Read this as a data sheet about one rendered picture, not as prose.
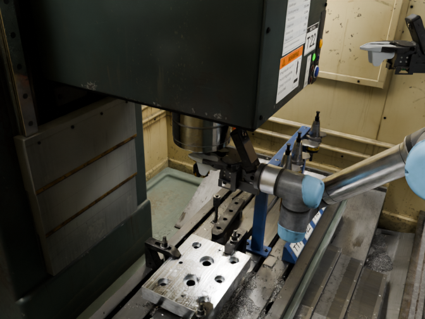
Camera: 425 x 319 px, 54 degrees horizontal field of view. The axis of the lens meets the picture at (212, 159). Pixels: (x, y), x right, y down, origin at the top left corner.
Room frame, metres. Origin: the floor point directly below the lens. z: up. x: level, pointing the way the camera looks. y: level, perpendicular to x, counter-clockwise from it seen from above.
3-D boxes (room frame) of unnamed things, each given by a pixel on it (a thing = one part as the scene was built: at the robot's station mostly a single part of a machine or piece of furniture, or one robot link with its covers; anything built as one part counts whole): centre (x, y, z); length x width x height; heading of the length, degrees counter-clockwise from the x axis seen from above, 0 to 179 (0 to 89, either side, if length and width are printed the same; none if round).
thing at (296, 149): (1.32, -0.30, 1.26); 0.04 x 0.04 x 0.07
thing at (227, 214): (1.32, -0.07, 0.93); 0.26 x 0.05 x 0.06; 157
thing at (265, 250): (1.20, -0.17, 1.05); 0.10 x 0.05 x 0.30; 62
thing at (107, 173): (1.24, 0.42, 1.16); 0.48 x 0.05 x 0.51; 152
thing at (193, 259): (0.99, 0.03, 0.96); 0.29 x 0.23 x 0.05; 152
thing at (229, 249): (1.12, -0.09, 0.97); 0.13 x 0.03 x 0.15; 152
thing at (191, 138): (1.03, 0.03, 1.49); 0.16 x 0.16 x 0.12
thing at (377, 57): (1.17, -0.45, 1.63); 0.09 x 0.03 x 0.06; 92
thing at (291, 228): (0.91, -0.23, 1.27); 0.11 x 0.08 x 0.11; 147
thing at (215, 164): (0.97, -0.02, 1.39); 0.09 x 0.05 x 0.02; 75
